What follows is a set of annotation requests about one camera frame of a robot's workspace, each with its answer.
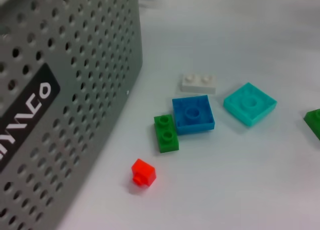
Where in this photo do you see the small red toy brick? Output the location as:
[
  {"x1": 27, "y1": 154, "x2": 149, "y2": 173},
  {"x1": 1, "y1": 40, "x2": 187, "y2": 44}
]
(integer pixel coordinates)
[{"x1": 131, "y1": 158, "x2": 157, "y2": 188}]

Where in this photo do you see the green toy brick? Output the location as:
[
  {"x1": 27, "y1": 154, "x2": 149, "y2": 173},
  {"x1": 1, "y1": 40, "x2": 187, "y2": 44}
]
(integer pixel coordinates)
[
  {"x1": 153, "y1": 114, "x2": 180, "y2": 154},
  {"x1": 303, "y1": 109, "x2": 320, "y2": 142}
]

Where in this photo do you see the grey-green perforated storage bin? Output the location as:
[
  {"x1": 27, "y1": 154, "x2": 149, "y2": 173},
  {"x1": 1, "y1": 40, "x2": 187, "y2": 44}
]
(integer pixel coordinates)
[{"x1": 0, "y1": 0, "x2": 144, "y2": 230}]

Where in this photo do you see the blue toy brick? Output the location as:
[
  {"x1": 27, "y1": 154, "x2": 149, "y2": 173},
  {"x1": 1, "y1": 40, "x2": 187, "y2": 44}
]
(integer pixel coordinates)
[{"x1": 171, "y1": 94, "x2": 216, "y2": 136}]

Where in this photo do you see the white toy brick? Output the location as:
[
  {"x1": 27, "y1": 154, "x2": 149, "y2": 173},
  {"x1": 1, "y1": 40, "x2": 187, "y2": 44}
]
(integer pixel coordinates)
[{"x1": 180, "y1": 73, "x2": 217, "y2": 95}]

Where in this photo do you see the cyan toy brick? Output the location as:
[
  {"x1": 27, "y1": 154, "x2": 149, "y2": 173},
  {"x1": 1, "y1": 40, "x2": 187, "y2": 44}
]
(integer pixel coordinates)
[{"x1": 223, "y1": 82, "x2": 278, "y2": 127}]

